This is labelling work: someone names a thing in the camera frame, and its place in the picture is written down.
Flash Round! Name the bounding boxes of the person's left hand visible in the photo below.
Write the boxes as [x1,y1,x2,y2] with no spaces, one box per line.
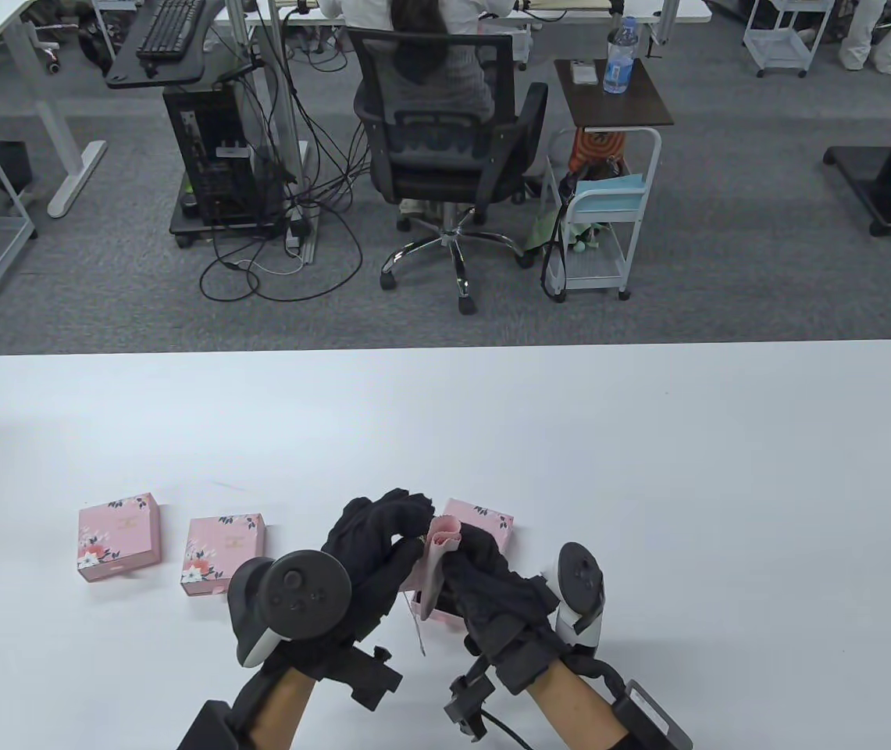
[266,488,436,680]

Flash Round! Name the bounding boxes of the person's right hand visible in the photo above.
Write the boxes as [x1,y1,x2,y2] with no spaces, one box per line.
[445,525,563,696]

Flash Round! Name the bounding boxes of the pink floral jewelry box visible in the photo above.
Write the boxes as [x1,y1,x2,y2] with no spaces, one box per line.
[180,512,266,598]
[77,492,162,584]
[410,498,515,630]

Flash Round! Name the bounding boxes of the black VR controller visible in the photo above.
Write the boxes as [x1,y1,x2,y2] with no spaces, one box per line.
[543,543,608,661]
[226,549,354,669]

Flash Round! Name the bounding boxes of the person's left forearm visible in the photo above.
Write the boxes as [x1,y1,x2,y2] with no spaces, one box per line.
[246,668,321,750]

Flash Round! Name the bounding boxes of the person's right forearm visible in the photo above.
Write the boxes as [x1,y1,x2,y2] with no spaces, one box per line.
[527,664,629,750]

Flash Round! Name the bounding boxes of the black labelled wrist sensor box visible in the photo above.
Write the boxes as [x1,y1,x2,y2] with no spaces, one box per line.
[609,680,692,750]

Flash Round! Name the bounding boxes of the grey power strip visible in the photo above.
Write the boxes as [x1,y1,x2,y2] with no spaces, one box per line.
[285,205,313,255]

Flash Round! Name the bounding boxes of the black wheeled computer platform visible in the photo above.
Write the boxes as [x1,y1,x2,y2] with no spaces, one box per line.
[169,172,290,249]

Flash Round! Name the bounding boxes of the green bag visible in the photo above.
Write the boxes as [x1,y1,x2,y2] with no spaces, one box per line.
[527,209,571,252]

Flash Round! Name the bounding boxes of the black mesh office chair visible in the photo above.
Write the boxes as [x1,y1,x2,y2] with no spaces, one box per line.
[344,30,549,315]

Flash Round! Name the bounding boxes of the light blue folder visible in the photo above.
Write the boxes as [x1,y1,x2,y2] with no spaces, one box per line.
[574,173,647,216]

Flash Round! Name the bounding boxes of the black computer tower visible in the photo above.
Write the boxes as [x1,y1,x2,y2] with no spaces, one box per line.
[162,82,278,227]

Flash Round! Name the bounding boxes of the orange patterned bag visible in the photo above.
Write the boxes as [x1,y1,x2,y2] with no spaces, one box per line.
[568,129,629,173]

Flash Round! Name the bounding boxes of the white desk with metal legs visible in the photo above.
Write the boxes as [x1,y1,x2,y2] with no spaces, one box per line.
[226,0,711,263]

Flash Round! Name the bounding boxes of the brown side table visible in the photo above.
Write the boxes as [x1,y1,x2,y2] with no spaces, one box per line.
[554,59,674,128]

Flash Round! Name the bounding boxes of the black keyboard tray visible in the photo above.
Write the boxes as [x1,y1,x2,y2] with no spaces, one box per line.
[105,0,227,89]

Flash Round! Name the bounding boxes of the clear water bottle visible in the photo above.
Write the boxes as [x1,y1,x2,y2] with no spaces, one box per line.
[603,16,640,95]

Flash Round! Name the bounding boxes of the black keyboard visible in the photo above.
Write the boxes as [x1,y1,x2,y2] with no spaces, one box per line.
[135,0,204,62]

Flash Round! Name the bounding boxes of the black backpack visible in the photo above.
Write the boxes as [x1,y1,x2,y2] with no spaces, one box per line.
[78,0,126,77]

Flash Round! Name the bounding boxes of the white chair base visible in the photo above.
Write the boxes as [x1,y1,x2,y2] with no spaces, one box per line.
[0,39,63,77]

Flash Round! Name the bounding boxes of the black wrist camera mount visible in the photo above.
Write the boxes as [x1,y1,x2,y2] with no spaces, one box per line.
[320,641,405,712]
[444,656,497,743]

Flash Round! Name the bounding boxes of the black floor cables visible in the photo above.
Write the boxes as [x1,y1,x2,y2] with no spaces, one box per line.
[199,47,372,303]

